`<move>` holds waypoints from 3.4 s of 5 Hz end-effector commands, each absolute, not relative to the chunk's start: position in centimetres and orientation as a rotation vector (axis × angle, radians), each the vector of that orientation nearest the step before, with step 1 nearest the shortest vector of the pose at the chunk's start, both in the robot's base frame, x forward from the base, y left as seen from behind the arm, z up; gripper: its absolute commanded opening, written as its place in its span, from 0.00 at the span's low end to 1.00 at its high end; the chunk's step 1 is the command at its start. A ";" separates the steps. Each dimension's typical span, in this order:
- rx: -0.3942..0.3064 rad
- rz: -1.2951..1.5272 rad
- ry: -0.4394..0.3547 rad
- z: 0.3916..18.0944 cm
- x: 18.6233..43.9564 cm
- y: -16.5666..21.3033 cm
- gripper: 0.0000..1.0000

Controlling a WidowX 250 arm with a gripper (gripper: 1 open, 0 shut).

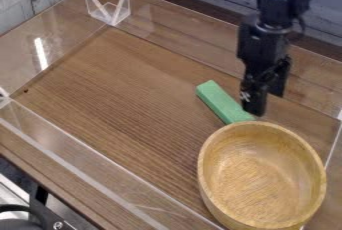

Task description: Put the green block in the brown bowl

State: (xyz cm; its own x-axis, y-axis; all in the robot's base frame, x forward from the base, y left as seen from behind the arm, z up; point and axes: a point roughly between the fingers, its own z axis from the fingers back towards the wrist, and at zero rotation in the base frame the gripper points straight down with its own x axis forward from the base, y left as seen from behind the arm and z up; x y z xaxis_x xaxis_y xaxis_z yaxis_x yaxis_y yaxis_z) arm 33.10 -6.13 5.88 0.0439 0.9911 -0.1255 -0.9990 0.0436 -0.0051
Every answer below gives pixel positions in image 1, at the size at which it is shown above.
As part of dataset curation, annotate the black cable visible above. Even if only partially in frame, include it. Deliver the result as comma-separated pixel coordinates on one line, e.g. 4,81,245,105
0,203,37,230

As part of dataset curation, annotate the clear acrylic tray wall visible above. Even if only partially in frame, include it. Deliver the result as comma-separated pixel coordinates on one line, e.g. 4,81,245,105
0,88,221,230

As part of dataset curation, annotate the brown wooden bowl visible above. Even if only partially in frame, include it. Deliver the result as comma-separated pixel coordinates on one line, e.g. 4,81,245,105
196,121,327,230

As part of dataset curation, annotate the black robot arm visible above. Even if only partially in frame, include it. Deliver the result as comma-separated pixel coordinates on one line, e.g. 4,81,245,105
236,0,310,116

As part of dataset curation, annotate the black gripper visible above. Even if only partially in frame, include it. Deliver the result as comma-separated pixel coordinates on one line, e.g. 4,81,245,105
236,23,291,117

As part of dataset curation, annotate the clear acrylic corner bracket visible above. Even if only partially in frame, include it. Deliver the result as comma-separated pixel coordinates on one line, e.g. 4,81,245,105
85,0,131,26

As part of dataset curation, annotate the green rectangular block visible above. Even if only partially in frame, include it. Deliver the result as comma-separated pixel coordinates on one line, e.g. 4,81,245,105
195,80,255,124

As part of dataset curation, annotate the black metal table bracket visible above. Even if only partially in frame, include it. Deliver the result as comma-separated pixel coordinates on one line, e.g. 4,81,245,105
29,186,77,230

